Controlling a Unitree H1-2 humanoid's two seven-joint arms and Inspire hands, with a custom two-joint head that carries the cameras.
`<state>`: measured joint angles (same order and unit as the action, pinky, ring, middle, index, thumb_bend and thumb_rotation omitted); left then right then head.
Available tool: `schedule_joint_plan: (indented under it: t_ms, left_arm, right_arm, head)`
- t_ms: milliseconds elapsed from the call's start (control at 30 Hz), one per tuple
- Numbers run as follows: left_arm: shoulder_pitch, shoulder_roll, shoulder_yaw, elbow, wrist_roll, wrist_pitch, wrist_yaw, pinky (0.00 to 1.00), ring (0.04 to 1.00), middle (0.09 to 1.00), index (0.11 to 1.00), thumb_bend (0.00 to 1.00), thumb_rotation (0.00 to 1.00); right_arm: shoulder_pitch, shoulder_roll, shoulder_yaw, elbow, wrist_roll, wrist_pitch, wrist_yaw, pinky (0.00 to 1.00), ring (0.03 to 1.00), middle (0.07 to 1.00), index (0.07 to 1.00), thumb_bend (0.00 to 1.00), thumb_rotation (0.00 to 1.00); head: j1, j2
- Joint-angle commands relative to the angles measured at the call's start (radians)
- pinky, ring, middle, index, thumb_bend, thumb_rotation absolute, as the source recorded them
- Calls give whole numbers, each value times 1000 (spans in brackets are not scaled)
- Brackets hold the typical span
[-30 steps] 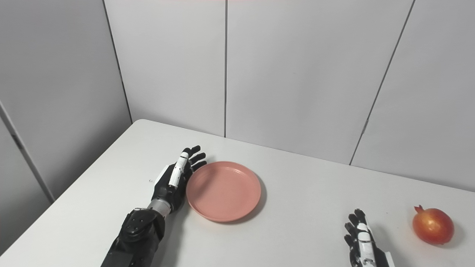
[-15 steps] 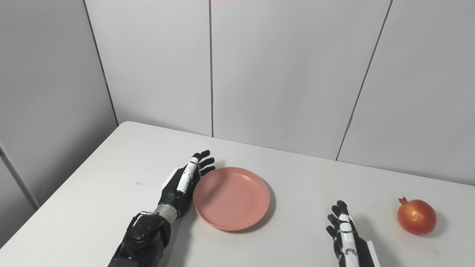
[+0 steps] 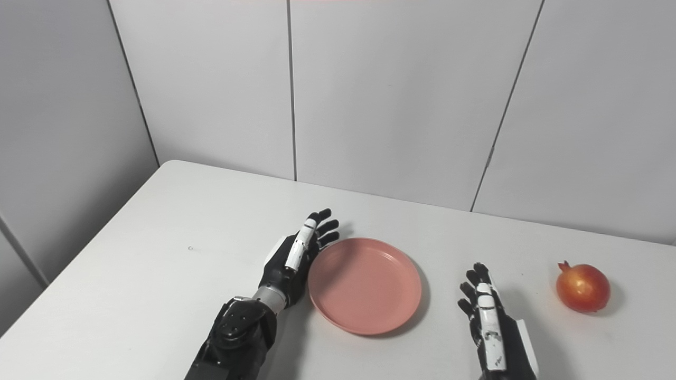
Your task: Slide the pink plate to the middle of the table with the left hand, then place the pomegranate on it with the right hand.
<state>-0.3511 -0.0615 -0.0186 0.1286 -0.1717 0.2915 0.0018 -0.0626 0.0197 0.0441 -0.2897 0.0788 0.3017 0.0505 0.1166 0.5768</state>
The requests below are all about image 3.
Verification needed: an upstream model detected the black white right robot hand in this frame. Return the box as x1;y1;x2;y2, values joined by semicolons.
457;262;540;380

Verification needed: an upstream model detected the red pomegranate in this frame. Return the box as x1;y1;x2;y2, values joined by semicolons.
555;260;612;314

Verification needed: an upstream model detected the pink round plate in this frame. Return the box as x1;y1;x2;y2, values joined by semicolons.
307;237;424;337

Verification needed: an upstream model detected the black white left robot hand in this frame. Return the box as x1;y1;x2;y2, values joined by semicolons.
258;208;341;310

